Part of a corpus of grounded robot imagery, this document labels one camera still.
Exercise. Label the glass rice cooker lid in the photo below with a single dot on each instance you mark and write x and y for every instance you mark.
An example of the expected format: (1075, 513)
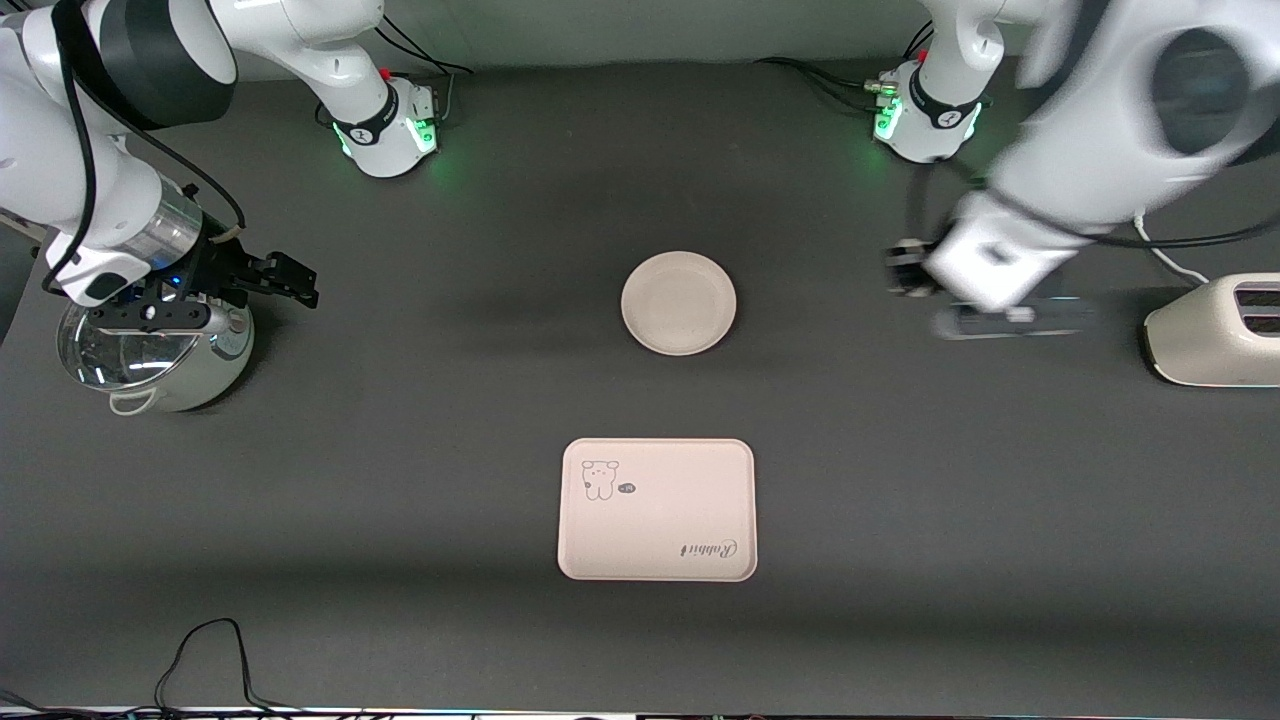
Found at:
(120, 355)

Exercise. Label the cream tray with rabbit print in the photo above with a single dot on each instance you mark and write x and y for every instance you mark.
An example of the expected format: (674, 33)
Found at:
(660, 520)

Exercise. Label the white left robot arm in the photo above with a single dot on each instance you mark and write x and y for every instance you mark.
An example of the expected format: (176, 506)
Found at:
(1120, 130)

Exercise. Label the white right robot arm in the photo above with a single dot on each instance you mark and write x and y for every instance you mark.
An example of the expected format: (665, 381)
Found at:
(300, 40)

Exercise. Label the round cream plate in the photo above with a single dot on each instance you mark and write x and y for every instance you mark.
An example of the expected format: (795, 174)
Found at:
(679, 303)

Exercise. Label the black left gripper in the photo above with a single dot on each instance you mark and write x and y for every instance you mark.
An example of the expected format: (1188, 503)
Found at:
(906, 271)

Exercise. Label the black right camera mount bar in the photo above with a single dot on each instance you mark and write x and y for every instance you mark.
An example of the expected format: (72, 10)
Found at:
(150, 318)

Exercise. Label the white toaster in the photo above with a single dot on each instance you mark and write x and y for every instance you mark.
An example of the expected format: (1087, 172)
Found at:
(1200, 340)

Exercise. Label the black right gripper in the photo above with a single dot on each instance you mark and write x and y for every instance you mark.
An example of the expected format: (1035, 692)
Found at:
(222, 270)

